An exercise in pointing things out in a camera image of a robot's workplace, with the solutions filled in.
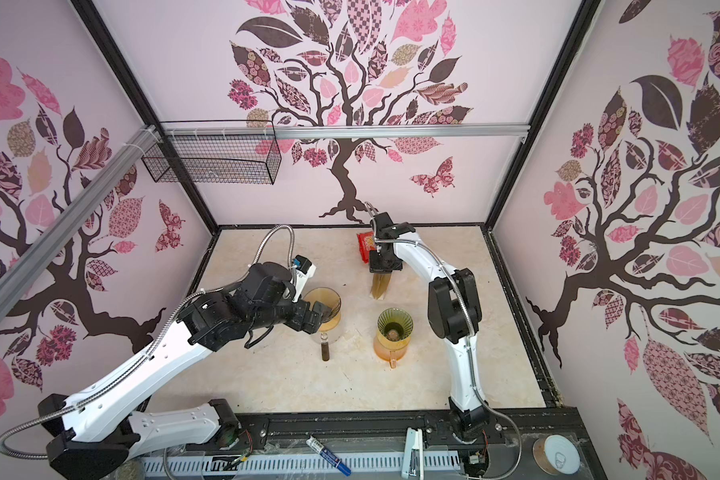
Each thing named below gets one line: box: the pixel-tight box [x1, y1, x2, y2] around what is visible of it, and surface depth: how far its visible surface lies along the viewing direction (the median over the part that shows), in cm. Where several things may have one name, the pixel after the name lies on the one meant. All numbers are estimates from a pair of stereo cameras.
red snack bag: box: [356, 231, 377, 264], surface depth 112 cm
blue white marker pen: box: [305, 435, 352, 476], surface depth 71 cm
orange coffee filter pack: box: [369, 273, 392, 300], surface depth 100 cm
